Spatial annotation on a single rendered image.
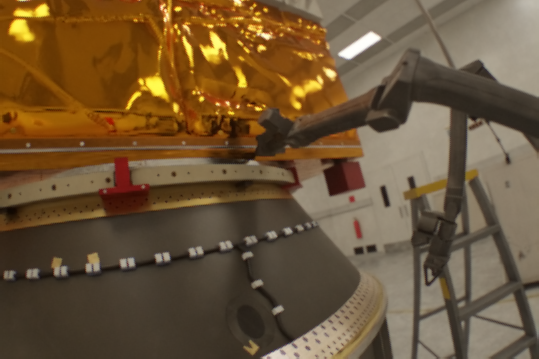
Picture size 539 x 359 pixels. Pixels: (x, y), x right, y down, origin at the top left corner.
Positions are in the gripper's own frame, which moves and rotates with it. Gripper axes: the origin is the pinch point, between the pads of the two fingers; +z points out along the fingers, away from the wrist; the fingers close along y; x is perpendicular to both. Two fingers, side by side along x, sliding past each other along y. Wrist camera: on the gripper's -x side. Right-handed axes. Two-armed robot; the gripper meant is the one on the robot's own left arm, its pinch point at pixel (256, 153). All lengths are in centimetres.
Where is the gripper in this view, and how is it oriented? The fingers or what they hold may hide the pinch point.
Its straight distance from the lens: 105.2
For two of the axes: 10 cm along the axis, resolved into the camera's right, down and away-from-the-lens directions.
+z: -5.9, 3.2, 7.4
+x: 2.2, 9.5, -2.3
